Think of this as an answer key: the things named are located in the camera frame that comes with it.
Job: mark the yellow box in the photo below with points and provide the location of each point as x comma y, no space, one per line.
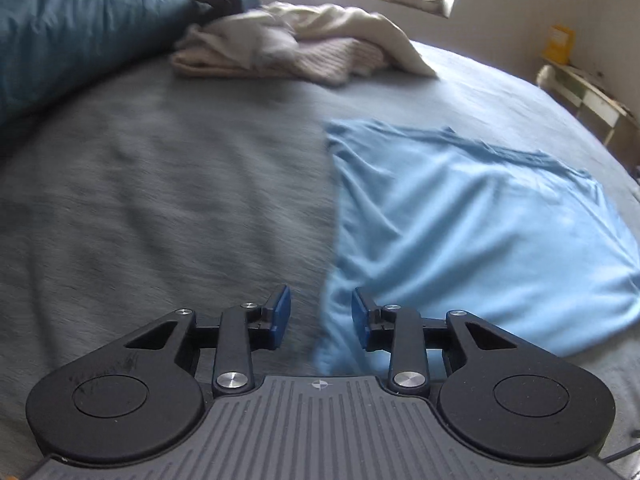
559,45

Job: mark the grey fleece blanket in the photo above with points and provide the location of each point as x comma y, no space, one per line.
175,185

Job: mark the cream garment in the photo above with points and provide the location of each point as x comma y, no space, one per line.
365,27

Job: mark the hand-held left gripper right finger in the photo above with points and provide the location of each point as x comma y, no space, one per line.
358,320

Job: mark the pale grey garment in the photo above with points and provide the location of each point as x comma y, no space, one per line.
235,35

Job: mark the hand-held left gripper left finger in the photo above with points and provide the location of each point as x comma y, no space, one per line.
282,315

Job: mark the light blue t-shirt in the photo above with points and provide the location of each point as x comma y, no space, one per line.
475,225

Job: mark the white wooden side table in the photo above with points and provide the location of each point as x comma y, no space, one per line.
595,97

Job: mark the black garment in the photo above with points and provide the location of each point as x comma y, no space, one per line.
220,0

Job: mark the teal duvet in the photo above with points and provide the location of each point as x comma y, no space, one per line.
75,30

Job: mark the brown white checked sweater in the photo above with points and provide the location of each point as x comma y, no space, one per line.
325,60

